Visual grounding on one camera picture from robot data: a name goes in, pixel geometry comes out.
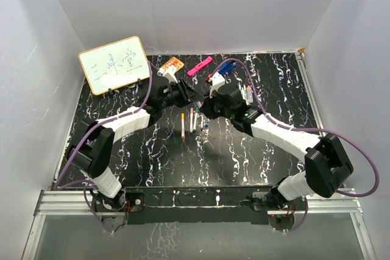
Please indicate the thick orange highlighter pen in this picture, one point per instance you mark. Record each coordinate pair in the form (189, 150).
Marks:
(249, 94)

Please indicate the peach marker pen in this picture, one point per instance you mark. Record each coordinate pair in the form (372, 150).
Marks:
(191, 119)

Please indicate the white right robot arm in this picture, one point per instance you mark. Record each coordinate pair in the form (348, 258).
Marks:
(327, 165)

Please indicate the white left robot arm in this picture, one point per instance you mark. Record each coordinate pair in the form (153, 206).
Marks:
(91, 148)

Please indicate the blue stapler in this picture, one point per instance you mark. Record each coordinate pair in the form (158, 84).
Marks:
(226, 67)

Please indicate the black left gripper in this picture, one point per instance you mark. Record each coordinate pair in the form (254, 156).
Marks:
(187, 95)

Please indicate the pink clip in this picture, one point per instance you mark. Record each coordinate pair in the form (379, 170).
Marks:
(200, 66)

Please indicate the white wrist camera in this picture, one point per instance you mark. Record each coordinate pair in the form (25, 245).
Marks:
(166, 76)
(216, 81)

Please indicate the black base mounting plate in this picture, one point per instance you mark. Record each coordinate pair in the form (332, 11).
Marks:
(144, 205)

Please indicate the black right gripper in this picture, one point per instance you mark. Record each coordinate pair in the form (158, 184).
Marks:
(207, 106)

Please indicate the small whiteboard with writing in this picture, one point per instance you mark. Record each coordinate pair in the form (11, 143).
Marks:
(115, 65)

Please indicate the yellow orange marker pen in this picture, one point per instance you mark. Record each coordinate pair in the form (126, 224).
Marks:
(182, 125)

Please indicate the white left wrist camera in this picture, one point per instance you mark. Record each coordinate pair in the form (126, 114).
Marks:
(166, 76)

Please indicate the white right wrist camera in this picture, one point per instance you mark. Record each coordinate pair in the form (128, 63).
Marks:
(216, 81)

